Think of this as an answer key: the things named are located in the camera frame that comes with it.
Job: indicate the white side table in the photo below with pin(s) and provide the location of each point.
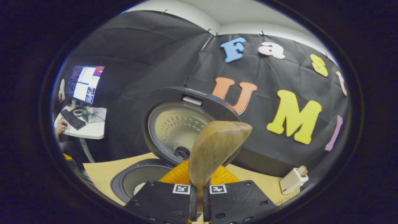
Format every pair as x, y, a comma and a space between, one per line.
96, 127

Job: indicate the black steel rice cooker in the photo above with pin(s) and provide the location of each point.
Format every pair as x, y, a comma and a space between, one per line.
174, 124

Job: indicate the black keyboard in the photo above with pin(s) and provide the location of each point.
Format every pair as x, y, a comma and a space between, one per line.
73, 119

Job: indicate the black backdrop cloth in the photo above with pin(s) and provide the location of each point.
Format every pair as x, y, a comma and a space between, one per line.
140, 56

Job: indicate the computer monitor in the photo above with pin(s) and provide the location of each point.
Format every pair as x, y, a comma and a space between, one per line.
85, 82

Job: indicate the toast bread slice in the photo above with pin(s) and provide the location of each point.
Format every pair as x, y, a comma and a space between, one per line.
303, 171

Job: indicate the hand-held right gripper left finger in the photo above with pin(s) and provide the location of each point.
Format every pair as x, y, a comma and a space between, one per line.
161, 199

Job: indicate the white rice heap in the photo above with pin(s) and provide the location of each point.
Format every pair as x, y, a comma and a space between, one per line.
139, 188

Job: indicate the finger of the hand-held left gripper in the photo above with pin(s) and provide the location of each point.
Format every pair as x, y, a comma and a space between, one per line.
67, 156

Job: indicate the white toaster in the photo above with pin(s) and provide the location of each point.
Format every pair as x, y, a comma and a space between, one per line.
290, 182

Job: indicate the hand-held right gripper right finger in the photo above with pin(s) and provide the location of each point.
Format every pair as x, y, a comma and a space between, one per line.
239, 199

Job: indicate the white tape roll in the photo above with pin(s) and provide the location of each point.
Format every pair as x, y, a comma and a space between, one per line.
77, 112

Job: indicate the green clear plastic item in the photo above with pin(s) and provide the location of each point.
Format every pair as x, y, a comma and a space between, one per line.
87, 115

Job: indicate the wooden spoon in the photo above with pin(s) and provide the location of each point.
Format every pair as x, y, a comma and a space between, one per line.
214, 146

